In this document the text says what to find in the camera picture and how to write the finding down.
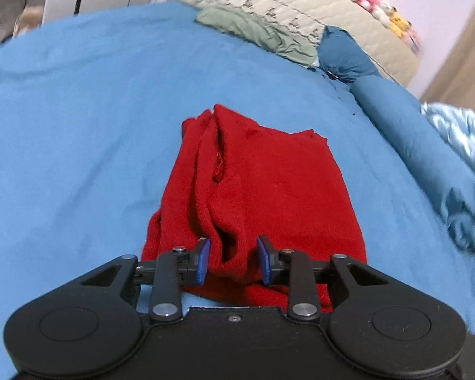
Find red knit sweater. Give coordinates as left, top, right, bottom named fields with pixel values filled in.
left=142, top=105, right=366, bottom=307

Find blue rolled duvet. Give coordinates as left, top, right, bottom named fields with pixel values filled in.
left=351, top=76, right=475, bottom=251

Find blue bed sheet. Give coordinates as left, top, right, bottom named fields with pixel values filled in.
left=0, top=2, right=475, bottom=379

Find green pillow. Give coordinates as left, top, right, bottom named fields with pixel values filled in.
left=195, top=5, right=319, bottom=69

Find dark blue pillow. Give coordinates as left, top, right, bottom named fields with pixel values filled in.
left=317, top=26, right=380, bottom=84

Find light blue blanket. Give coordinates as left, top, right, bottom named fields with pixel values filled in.
left=421, top=102, right=475, bottom=173

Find light pink plush toy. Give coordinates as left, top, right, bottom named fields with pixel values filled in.
left=402, top=28, right=421, bottom=55

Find yellow plush toy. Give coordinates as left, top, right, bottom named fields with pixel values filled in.
left=389, top=11, right=411, bottom=38

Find beige quilted headboard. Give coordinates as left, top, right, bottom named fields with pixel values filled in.
left=178, top=0, right=419, bottom=87

